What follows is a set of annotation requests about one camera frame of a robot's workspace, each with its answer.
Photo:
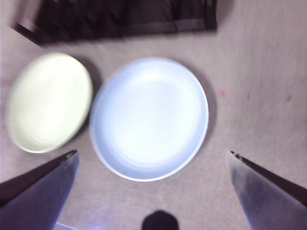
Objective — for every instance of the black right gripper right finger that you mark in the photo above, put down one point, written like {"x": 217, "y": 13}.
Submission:
{"x": 271, "y": 203}

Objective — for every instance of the black plate rack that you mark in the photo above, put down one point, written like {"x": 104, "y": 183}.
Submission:
{"x": 124, "y": 16}

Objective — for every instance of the green round plate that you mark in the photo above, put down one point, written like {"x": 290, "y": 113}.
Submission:
{"x": 50, "y": 103}

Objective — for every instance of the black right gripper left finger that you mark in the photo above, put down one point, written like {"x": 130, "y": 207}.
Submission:
{"x": 31, "y": 203}

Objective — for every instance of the black round camera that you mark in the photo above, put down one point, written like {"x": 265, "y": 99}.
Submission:
{"x": 160, "y": 221}

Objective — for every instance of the blue round plate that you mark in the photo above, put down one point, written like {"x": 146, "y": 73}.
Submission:
{"x": 148, "y": 119}

